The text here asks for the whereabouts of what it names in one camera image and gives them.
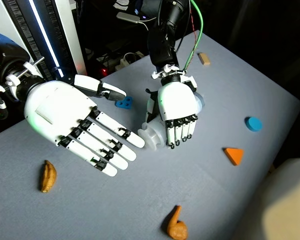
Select blue triangular block with holes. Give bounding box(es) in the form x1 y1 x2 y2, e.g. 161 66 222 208
114 96 134 110

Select grey table cloth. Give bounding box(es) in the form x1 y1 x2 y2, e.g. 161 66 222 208
0 32 300 240

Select white column with light strip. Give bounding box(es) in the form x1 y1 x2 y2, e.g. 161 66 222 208
0 0 88 83

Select clear plastic cup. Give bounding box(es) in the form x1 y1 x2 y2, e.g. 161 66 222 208
137 91 206 152

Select silver usb hub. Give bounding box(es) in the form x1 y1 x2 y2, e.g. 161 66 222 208
116 11 142 25

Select white power strip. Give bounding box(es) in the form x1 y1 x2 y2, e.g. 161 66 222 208
114 51 145 71

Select toy chicken drumstick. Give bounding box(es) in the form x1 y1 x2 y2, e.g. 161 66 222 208
161 205 189 240

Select plain wooden block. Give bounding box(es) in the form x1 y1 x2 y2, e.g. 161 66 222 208
197 52 212 67

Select orange triangle block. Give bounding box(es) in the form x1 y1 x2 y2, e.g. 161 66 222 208
223 147 245 167

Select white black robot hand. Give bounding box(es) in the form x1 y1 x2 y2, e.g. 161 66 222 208
23 74 146 178
144 74 200 150

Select green cable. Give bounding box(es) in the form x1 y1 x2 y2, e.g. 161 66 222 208
183 0 205 72

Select blue round disc block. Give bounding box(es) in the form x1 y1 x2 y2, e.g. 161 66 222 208
244 116 264 132

